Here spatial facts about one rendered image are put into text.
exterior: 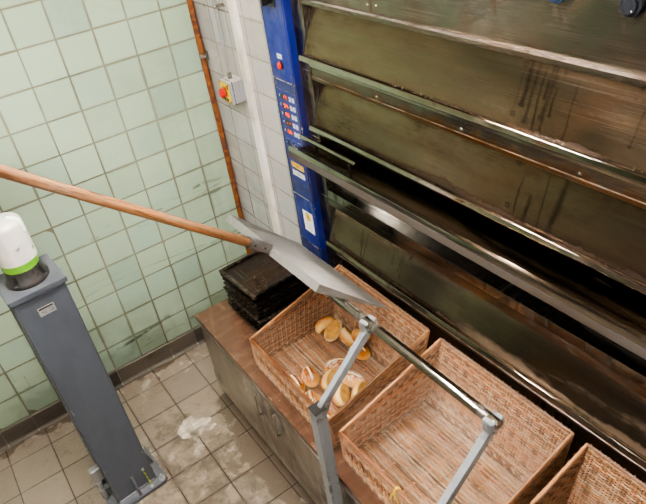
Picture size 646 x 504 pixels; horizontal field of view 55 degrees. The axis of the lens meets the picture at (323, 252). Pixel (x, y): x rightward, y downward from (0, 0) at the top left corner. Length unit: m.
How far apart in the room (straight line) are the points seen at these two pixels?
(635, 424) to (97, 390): 1.90
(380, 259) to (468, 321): 0.45
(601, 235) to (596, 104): 0.31
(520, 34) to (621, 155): 0.36
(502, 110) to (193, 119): 1.84
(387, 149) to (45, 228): 1.68
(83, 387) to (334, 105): 1.44
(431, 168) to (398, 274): 0.55
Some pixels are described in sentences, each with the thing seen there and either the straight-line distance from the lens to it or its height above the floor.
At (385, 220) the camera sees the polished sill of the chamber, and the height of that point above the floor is 1.18.
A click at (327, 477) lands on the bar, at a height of 0.64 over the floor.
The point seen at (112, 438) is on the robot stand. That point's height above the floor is 0.39.
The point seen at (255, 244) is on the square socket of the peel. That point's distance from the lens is 1.96.
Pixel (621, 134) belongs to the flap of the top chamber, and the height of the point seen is 1.78.
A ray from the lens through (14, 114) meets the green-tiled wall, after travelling 2.87.
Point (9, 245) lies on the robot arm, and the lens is 2.28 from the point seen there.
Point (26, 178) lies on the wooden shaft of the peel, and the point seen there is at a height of 1.79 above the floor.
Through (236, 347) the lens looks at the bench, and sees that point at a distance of 2.73.
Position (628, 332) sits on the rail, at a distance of 1.49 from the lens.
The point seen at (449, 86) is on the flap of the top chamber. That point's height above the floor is 1.77.
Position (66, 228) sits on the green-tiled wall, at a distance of 3.09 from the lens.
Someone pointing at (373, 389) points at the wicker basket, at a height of 0.74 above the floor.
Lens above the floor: 2.41
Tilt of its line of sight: 35 degrees down
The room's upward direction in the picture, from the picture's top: 9 degrees counter-clockwise
